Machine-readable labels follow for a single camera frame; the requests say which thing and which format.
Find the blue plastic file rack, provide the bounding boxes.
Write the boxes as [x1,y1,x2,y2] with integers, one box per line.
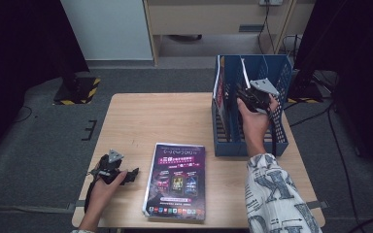
[211,53,293,158]

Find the light wooden desk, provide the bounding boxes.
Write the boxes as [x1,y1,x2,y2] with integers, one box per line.
[142,0,317,66]

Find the grey tape strip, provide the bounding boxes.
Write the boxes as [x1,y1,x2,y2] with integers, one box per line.
[67,199,90,212]
[305,200,329,210]

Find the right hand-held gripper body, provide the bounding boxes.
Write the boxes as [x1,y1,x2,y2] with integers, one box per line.
[237,77,281,115]

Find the black stand with hazard tape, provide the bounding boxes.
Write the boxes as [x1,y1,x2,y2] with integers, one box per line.
[52,57,102,106]
[286,69,324,105]

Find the purple magazine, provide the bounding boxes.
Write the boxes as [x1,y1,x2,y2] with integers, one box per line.
[143,142,207,218]

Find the left hand-held gripper cable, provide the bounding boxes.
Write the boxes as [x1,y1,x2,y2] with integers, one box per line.
[84,174,100,214]

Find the black floor cable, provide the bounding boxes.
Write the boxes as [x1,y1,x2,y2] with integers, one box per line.
[14,105,34,124]
[325,103,358,224]
[347,216,373,233]
[283,102,335,128]

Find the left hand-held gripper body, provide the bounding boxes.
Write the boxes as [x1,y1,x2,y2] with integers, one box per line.
[88,149,130,186]

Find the grey magazine with red label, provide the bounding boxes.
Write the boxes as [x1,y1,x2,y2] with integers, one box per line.
[213,54,228,130]

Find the person's left hand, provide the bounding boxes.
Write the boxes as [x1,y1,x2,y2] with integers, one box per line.
[91,171,129,212]

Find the person's right hand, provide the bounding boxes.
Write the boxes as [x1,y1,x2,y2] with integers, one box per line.
[236,95,280,158]

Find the dark magazine with white characters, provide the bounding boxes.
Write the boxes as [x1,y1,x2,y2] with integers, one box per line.
[240,57,253,91]

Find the white power socket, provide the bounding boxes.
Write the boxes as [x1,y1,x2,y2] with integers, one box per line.
[259,0,284,7]

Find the black curtain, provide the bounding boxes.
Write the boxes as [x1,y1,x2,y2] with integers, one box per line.
[292,0,373,176]
[0,0,90,169]

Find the black hanging cable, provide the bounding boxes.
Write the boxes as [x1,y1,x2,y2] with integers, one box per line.
[256,4,277,54]

